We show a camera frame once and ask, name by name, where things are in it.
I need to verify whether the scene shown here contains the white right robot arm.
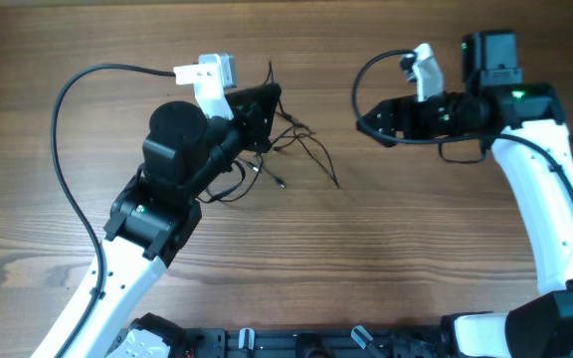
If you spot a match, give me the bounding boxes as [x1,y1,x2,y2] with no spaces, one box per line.
[356,30,573,357]

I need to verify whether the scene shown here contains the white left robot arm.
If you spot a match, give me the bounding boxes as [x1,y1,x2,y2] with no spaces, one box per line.
[33,84,282,357]

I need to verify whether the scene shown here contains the black right camera cable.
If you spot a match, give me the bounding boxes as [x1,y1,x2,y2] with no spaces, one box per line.
[350,48,573,289]

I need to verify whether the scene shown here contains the black camera cable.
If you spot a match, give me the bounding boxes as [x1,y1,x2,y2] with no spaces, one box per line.
[350,48,573,289]
[50,63,176,358]

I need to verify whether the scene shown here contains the black left camera cable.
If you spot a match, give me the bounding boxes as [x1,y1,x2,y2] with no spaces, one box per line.
[50,63,176,358]

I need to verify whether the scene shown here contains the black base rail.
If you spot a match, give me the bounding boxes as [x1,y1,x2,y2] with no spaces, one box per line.
[111,312,511,358]

